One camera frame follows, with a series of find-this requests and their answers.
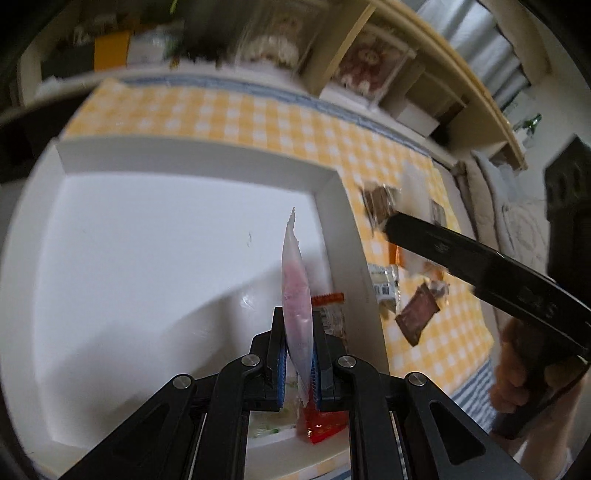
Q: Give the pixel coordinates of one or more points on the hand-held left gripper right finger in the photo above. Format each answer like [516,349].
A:
[316,378]

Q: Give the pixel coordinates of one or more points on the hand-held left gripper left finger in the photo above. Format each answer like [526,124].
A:
[279,369]

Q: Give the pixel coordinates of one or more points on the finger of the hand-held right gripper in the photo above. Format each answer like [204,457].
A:
[434,244]

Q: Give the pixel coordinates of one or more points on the white translucent snack packet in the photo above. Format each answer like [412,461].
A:
[415,194]

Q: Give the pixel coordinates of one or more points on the clear packet with pink snack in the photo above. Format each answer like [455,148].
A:
[295,286]

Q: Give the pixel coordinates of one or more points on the white cardboard box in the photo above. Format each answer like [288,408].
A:
[152,240]

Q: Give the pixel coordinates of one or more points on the person's right hand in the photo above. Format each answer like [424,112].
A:
[510,378]

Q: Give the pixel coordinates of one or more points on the small brown snack packet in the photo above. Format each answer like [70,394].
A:
[437,213]

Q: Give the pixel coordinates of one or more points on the clear packet with brown snack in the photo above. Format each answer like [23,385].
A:
[437,279]

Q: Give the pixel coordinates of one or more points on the red snack packet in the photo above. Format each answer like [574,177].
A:
[323,427]

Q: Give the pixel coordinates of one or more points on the green and white snack packet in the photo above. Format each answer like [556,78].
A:
[272,422]

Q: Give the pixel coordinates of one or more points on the beige blanket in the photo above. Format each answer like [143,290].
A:
[480,207]

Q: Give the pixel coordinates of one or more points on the clear packet with white label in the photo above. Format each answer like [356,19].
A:
[383,286]

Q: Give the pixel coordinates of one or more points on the dark brown biscuit packet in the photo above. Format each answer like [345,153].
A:
[381,205]

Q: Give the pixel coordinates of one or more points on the orange-topped clear snack packet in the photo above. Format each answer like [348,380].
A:
[330,314]

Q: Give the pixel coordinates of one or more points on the white textured blanket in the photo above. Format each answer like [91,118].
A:
[524,235]

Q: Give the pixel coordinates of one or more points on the brown chocolate bar packet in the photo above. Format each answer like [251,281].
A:
[415,314]

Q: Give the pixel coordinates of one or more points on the small white drawer box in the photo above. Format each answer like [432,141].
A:
[418,117]

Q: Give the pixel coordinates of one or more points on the green bottle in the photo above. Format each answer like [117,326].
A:
[532,123]

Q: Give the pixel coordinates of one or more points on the cream wooden shelf unit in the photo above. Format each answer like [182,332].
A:
[438,50]

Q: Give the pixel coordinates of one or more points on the grey curtain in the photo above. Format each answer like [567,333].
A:
[480,41]

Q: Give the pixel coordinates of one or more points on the yellow checkered mat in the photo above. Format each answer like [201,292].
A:
[258,115]

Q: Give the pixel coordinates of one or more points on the pale doll in clear case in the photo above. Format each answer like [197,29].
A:
[274,44]

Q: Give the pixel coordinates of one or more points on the orange box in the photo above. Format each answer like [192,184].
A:
[112,50]

